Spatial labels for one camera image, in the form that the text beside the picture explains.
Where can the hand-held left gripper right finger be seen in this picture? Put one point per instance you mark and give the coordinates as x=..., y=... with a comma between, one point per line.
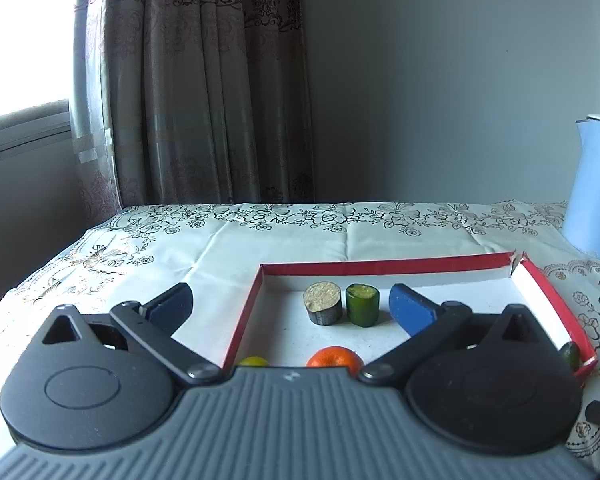
x=412, y=310

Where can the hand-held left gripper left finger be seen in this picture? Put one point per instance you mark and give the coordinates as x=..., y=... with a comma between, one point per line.
x=172, y=306

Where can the red cardboard box tray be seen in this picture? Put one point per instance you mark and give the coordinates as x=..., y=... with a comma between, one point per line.
x=480, y=302

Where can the dark purple sugarcane piece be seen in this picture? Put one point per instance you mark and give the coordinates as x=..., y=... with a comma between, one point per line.
x=322, y=305

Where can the orange tangerine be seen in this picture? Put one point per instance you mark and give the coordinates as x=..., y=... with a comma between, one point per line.
x=332, y=357

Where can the large green plum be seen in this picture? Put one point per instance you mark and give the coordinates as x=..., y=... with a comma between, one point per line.
x=252, y=361

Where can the white floral tablecloth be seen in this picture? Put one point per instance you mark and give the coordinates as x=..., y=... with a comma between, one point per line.
x=130, y=270

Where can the sheer lace curtain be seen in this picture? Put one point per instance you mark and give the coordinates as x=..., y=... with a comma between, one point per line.
x=95, y=110

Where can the light blue electric kettle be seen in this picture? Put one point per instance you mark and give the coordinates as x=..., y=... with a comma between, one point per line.
x=592, y=190

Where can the brown patterned curtain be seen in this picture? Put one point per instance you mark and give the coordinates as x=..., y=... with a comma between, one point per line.
x=205, y=85

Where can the window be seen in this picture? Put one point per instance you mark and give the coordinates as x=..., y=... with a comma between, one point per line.
x=25, y=35

